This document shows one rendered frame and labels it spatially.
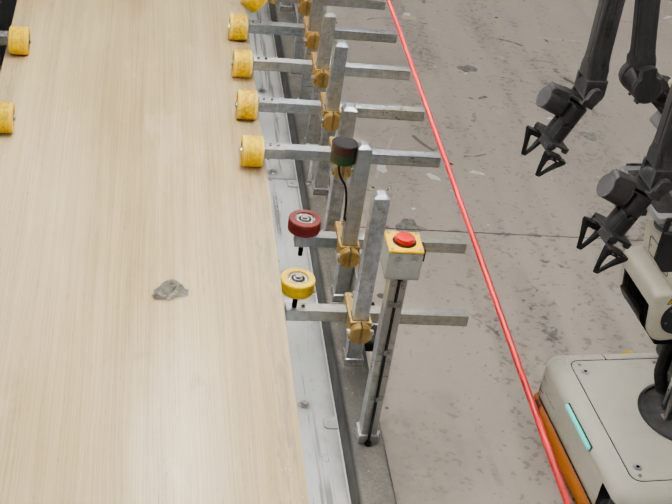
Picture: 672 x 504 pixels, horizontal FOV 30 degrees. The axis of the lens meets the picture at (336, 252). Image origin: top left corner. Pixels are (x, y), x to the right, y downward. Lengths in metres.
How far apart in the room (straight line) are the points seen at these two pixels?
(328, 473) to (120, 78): 1.39
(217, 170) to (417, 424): 1.13
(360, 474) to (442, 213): 2.36
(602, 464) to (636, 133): 2.59
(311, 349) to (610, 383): 1.06
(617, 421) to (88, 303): 1.63
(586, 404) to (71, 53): 1.80
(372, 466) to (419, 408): 1.26
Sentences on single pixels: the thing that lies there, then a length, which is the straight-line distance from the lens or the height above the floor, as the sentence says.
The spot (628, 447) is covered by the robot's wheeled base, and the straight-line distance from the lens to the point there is 3.61.
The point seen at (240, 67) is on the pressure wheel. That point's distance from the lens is 3.65.
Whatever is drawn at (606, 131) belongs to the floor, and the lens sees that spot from 5.82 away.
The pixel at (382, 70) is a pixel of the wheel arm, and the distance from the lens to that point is 3.72.
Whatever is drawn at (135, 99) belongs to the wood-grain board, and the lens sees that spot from 3.53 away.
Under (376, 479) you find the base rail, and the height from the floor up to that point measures 0.70.
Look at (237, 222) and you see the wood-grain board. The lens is 3.03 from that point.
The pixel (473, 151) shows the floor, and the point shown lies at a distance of 5.40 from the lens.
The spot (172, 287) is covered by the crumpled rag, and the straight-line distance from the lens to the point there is 2.77.
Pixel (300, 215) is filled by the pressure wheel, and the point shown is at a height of 0.90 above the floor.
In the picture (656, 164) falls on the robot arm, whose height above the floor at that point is 1.26.
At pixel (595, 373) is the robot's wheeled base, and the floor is 0.28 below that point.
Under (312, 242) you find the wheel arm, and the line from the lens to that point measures 3.09.
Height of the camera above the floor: 2.56
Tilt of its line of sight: 34 degrees down
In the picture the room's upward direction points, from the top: 9 degrees clockwise
